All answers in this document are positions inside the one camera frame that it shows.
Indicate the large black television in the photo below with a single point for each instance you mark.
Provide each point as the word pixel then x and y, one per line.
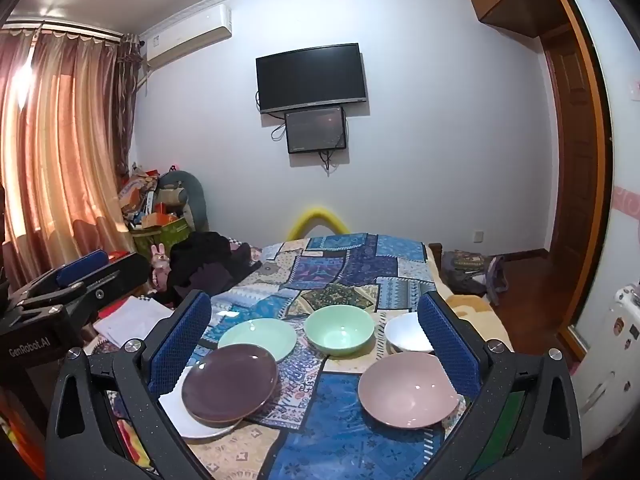
pixel 311 77

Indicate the dark clothes pile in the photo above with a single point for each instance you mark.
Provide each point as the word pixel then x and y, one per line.
pixel 205 265

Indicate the red yellow printed cloth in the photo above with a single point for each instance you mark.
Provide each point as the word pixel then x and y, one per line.
pixel 135 445

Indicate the wooden door frame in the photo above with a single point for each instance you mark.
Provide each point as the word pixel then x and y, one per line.
pixel 575 160

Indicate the green plate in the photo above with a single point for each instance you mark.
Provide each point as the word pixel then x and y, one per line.
pixel 260 332

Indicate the yellow plush blanket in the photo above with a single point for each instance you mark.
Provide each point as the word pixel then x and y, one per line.
pixel 465 305

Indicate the blue patchwork blanket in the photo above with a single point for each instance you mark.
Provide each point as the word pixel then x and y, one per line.
pixel 350 270

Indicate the pink bowl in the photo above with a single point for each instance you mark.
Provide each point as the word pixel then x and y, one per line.
pixel 405 390

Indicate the pink rabbit toy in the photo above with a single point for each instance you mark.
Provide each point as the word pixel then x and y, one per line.
pixel 160 262

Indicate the purple plate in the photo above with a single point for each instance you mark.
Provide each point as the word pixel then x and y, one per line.
pixel 230 382

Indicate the orange curtain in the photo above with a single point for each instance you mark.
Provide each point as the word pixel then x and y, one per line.
pixel 55 150

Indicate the brown patterned curtain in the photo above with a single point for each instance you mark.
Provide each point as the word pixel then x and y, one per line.
pixel 127 100

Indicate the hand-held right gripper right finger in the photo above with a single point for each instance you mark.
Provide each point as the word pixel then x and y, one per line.
pixel 450 345

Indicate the white papers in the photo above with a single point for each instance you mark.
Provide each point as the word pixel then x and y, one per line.
pixel 132 322

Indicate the green bowl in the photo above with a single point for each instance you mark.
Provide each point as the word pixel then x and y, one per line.
pixel 340 332

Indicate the grey bag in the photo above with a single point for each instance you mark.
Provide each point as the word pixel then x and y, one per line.
pixel 470 272

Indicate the white plate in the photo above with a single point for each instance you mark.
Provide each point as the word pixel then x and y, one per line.
pixel 192 426

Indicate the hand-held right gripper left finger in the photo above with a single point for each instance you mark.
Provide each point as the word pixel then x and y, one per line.
pixel 177 345

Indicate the green bag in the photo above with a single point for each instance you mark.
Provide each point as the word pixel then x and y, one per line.
pixel 165 237

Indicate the clutter pile of boxes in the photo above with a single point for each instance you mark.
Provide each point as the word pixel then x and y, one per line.
pixel 145 195

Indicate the white air conditioner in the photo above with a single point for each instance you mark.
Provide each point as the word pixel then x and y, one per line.
pixel 187 35

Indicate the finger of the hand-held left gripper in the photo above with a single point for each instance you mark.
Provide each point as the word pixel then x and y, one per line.
pixel 120 277
pixel 82 265

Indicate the grey cushion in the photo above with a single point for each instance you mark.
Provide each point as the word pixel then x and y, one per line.
pixel 197 195

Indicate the yellow foam tube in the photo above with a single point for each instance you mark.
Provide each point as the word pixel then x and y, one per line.
pixel 300 220

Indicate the white wall socket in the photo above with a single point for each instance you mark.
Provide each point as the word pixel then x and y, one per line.
pixel 478 236

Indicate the white bowl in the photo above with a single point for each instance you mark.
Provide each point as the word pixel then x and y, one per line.
pixel 405 332

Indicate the small black monitor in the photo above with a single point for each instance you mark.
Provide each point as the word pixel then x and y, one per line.
pixel 315 130

